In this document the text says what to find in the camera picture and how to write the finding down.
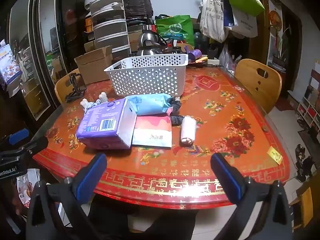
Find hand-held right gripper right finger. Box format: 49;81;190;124
210;153;293;240

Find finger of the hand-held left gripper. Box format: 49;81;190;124
0;128;30;150
10;136;49;158

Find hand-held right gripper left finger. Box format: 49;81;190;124
26;152;130;240

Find purple pad package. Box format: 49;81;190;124
76;98;137;150

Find white striped plush toy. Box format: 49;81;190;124
80;92;109;112

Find pink white soft package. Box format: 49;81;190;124
132;107;173;148

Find grey black knit glove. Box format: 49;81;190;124
170;97;186;127

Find blue wipes package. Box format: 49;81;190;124
124;93;174;117

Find white perforated plastic basket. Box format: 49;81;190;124
104;54;189;98

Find printed snack bag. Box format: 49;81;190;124
16;169;40;205

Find yellow card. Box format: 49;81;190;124
267;148;283;165

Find wooden chair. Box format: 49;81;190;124
54;69;87;104
234;59;282;114

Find white rolled cloth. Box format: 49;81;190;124
180;115;198;147

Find black phone stand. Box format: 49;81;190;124
65;72;87;103

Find dark mirrored cabinet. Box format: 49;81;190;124
0;0;90;128

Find wooden stool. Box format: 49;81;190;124
289;177;320;233

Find open cardboard box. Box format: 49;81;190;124
74;45;113;85

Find shelf with boxes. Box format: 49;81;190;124
295;60;320;135

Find clear plastic bag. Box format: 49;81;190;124
219;44;237;73

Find purple cup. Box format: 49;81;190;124
186;49;202;63

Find stacked grey storage containers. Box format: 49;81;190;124
89;0;132;60

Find brown cardboard box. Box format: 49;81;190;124
127;29;144;53

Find steel kettle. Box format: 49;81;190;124
136;25;168;55

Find white blue hanging bag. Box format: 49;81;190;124
224;5;258;38

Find white bowl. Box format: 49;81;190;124
84;0;102;10

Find green shopping bag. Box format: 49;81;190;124
155;15;195;47

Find white printed tote bag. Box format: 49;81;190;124
199;0;225;43

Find black plastic bag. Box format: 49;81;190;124
120;0;154;20

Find wall poster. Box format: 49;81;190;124
0;40;23;84

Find red wall calendar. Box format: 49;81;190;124
266;0;290;73

